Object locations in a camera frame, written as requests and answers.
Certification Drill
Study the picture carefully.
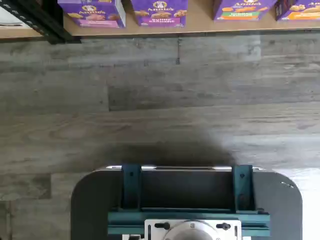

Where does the purple Annie's box green patch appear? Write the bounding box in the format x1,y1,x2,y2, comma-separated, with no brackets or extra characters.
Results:
213,0,278,21

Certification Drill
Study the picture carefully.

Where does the purple Annie's box orange patch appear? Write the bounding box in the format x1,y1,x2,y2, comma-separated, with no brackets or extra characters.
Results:
275,0,320,22

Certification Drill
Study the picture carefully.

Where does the dark grey robot base platform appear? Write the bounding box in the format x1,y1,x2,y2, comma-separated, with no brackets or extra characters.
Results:
70,164,304,240

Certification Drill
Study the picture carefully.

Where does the teal metal bracket frame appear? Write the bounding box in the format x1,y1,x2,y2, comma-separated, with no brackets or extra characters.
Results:
107,163,271,237

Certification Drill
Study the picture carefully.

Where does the purple Annie's box violet patch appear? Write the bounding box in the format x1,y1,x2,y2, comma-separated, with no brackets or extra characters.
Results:
130,0,189,28

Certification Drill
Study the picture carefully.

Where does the purple Annie's box pink patch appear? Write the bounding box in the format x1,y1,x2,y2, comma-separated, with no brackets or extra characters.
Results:
57,0,126,29

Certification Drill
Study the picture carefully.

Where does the white cookie box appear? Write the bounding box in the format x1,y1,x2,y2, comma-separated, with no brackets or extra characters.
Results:
0,6,33,30

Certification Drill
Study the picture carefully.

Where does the black metal shelving rack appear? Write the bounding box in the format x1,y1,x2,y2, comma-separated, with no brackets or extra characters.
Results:
0,0,82,45

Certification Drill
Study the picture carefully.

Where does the wooden shelf board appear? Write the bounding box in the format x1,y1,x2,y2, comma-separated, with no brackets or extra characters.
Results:
0,24,46,40
63,0,320,36

